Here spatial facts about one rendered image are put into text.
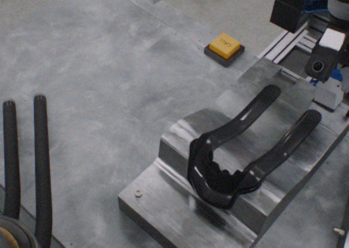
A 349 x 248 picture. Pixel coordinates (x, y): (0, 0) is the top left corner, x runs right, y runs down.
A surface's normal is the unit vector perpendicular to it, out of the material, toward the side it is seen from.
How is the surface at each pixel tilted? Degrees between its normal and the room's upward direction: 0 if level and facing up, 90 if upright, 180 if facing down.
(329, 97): 97
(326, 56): 39
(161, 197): 0
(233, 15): 0
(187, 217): 0
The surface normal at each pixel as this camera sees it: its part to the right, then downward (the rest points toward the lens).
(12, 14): 0.03, -0.61
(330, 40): -0.48, -0.18
